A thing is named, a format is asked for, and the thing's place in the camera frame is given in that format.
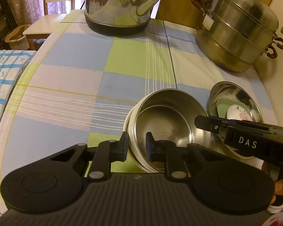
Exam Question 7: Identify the white wooden chair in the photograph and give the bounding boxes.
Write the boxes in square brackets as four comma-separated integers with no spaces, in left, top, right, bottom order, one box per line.
[23,0,75,50]

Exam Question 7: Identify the steel steamer pot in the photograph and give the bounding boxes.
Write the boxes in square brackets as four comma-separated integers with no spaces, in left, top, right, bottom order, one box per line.
[191,0,283,73]

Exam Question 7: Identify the white floral ceramic bowl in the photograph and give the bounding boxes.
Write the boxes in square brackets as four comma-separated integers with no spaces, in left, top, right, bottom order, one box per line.
[123,107,143,170]

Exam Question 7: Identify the cream plastic bowl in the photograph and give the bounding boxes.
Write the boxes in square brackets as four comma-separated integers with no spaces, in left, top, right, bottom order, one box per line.
[128,95,161,173]

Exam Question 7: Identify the large steel round plate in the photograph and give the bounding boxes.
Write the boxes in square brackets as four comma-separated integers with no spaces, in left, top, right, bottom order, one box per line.
[208,81,264,167]

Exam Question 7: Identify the pink curtain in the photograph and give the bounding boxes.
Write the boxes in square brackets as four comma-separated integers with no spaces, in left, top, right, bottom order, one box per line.
[7,0,84,26]

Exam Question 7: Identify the steel kettle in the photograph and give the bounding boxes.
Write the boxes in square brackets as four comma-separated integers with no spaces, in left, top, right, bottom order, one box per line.
[84,0,159,36]

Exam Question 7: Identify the small floral white dish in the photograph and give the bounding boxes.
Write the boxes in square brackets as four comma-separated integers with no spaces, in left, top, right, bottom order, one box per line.
[226,105,251,121]

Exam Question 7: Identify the blue white checkered cloth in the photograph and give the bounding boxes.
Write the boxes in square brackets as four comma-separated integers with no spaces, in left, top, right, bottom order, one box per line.
[0,50,36,120]

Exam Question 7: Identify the steel bowl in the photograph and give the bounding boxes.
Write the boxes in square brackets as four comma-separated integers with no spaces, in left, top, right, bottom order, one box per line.
[130,88,211,172]

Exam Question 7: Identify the checkered tablecloth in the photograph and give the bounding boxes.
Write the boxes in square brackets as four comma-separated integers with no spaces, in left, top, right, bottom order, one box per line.
[0,10,277,216]

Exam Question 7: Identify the green square plastic plate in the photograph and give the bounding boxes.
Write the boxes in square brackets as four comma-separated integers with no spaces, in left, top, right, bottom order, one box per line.
[217,98,251,118]

